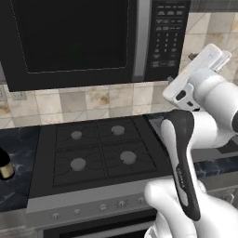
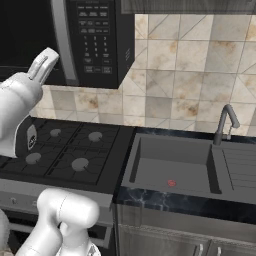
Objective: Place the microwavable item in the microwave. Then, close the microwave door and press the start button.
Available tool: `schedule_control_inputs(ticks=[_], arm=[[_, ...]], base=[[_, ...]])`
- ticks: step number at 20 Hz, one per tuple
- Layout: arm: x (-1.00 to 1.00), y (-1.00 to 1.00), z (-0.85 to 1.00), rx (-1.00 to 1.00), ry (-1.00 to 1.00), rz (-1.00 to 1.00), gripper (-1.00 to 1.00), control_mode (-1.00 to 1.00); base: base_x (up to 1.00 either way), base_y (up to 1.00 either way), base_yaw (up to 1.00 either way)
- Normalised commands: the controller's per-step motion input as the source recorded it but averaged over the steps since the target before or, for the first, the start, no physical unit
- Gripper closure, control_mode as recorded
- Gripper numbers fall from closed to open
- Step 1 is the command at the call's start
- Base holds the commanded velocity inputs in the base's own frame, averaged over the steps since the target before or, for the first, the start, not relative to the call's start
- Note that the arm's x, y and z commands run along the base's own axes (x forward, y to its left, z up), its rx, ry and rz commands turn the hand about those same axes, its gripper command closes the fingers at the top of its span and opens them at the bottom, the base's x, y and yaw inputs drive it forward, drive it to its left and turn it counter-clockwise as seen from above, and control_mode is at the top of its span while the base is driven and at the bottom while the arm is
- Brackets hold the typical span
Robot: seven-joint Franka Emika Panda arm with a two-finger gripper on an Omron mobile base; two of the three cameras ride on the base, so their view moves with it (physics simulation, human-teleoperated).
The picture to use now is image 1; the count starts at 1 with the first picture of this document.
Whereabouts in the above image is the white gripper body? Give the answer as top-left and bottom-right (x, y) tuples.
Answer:
(162, 43), (232, 105)

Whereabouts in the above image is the black microwave oven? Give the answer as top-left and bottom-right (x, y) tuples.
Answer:
(0, 0), (192, 93)

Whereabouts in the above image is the black microwave door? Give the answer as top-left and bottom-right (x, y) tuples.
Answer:
(0, 0), (138, 93)

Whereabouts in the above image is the black gas hob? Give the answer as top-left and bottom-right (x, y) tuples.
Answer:
(27, 114), (175, 200)

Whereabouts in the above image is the grey drawer front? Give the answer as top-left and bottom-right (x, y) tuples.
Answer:
(199, 177), (238, 206)

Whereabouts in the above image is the silver oven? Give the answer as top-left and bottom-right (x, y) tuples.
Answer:
(25, 178), (168, 238)

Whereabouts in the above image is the dark bottle with gold label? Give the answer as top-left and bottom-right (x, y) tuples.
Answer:
(0, 146), (16, 181)

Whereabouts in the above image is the silver microwave door handle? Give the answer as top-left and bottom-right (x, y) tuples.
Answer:
(132, 0), (152, 83)

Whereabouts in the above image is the grey wall cupboard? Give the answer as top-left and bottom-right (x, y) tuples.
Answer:
(189, 0), (238, 14)

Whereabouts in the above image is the beige wall socket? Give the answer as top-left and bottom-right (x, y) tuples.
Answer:
(11, 90), (28, 102)

